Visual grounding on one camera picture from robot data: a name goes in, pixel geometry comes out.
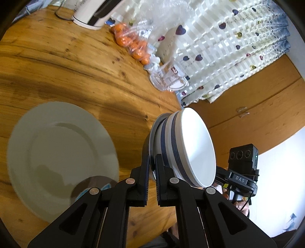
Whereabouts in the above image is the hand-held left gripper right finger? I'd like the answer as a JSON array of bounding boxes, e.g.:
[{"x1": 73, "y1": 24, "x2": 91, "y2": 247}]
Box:
[{"x1": 155, "y1": 154, "x2": 278, "y2": 248}]

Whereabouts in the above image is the plastic bag of oranges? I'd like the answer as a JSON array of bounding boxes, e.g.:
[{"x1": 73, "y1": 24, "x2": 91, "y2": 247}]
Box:
[{"x1": 110, "y1": 0, "x2": 191, "y2": 66}]

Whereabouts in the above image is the white and black electric kettle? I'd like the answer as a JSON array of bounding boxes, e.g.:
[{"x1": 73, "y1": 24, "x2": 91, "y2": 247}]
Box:
[{"x1": 73, "y1": 0, "x2": 123, "y2": 31}]

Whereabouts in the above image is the black kettle cable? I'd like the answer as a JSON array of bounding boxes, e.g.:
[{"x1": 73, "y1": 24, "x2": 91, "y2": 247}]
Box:
[{"x1": 55, "y1": 5, "x2": 74, "y2": 21}]

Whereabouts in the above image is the person's right hand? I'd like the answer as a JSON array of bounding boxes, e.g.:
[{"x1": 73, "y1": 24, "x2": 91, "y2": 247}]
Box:
[{"x1": 223, "y1": 192, "x2": 250, "y2": 218}]

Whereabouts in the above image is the glass measuring cup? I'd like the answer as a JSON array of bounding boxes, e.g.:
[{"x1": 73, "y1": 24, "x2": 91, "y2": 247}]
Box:
[{"x1": 149, "y1": 60, "x2": 190, "y2": 93}]

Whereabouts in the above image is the small white blue-striped bowl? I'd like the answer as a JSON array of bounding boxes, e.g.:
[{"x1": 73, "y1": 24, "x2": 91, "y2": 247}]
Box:
[{"x1": 170, "y1": 107, "x2": 217, "y2": 188}]

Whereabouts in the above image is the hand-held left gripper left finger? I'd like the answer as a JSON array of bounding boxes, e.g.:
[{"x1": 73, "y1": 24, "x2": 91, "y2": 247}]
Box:
[{"x1": 27, "y1": 155, "x2": 150, "y2": 248}]

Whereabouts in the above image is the white heart-print curtain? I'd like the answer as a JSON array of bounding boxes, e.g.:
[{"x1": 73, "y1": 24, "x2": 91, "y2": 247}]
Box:
[{"x1": 105, "y1": 0, "x2": 291, "y2": 107}]

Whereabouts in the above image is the stainless steel bowl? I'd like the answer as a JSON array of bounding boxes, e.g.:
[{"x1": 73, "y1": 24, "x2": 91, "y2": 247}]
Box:
[{"x1": 142, "y1": 112, "x2": 172, "y2": 182}]

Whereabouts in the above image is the wooden cabinet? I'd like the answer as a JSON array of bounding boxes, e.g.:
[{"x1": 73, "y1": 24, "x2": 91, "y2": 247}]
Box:
[{"x1": 176, "y1": 52, "x2": 305, "y2": 177}]

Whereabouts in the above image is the beige plate with fish print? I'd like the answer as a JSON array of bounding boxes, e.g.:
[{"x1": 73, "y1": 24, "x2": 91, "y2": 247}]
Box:
[{"x1": 7, "y1": 101, "x2": 120, "y2": 223}]

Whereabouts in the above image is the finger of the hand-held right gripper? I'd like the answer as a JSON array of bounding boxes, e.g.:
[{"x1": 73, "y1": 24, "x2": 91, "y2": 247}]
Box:
[{"x1": 214, "y1": 166, "x2": 229, "y2": 191}]

